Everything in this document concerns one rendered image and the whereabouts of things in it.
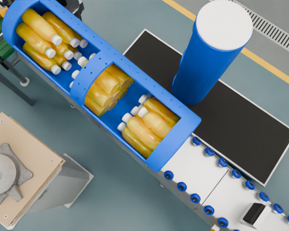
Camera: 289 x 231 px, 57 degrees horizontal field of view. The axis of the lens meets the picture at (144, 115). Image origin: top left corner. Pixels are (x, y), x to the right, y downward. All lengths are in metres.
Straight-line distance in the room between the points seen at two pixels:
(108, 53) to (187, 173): 0.63
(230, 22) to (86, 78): 0.77
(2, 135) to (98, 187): 1.12
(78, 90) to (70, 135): 1.22
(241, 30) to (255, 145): 1.07
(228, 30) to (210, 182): 0.73
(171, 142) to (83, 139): 1.36
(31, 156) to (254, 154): 1.62
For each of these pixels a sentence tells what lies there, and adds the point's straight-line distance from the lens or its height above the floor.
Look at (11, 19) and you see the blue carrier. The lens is 1.25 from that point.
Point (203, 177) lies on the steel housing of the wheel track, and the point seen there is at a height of 0.93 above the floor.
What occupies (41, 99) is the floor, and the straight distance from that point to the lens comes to 2.41.
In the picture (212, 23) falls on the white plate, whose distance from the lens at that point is 1.41.
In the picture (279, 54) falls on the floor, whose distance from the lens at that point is 2.78.
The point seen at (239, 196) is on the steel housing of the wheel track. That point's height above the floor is 0.93.
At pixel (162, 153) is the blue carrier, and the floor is 1.21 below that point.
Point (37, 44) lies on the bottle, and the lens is 1.26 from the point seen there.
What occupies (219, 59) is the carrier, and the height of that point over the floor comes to 0.94.
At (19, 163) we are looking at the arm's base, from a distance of 1.18.
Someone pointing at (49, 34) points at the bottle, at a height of 1.17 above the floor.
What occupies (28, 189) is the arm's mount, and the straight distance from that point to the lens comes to 1.19.
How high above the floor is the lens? 2.17
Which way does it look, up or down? 75 degrees down
